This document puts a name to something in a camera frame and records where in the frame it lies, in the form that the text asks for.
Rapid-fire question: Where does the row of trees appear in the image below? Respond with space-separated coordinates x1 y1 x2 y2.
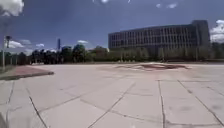
0 41 224 66

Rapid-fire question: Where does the pale concrete slab plaza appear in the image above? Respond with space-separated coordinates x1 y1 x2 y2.
0 63 224 128

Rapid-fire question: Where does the large curved grey building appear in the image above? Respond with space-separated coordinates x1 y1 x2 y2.
107 19 212 58

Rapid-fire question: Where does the tall distant tower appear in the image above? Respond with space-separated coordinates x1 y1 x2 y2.
57 37 62 52

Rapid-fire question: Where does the reddish raised paved bed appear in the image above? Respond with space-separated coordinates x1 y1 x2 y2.
0 64 55 81

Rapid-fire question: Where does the pale lamp pole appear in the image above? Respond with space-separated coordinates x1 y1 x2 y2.
1 35 12 72

